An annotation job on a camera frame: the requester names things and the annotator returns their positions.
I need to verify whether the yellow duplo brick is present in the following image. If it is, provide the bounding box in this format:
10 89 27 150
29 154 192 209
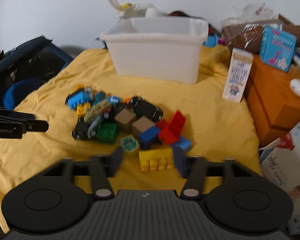
139 148 174 172

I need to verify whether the red duplo brick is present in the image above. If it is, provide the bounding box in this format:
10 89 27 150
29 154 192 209
158 110 186 145

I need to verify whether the white egg shaped object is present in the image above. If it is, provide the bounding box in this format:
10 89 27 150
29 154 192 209
289 79 300 98

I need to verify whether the green duplo brick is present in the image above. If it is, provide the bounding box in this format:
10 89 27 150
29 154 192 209
96 123 119 144

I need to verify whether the teal round token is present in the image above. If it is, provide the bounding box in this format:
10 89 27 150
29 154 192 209
120 135 140 154

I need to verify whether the small black toy car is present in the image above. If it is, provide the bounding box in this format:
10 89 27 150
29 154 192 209
72 118 89 140

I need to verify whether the yellow cloth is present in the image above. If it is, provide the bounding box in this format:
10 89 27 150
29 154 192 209
0 46 260 232

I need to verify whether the brown wooden cube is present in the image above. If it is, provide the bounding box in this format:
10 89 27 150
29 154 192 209
114 108 136 134
132 116 155 140

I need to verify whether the dark blue bag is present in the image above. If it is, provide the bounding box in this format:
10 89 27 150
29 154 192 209
0 36 74 109

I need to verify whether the light blue duplo brick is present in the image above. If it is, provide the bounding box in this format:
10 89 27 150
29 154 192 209
65 89 92 110

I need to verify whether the orange box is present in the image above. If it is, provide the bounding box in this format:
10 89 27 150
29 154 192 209
244 55 300 146

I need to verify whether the white milk carton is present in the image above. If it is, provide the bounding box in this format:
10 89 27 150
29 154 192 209
222 48 254 103

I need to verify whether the translucent white plastic bin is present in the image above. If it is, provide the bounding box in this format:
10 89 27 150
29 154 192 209
100 16 209 84

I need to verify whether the blue dinosaur box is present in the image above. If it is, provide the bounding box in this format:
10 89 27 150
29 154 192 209
260 26 296 73

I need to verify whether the clear plastic bag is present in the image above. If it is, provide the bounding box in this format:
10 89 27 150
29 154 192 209
226 0 279 25

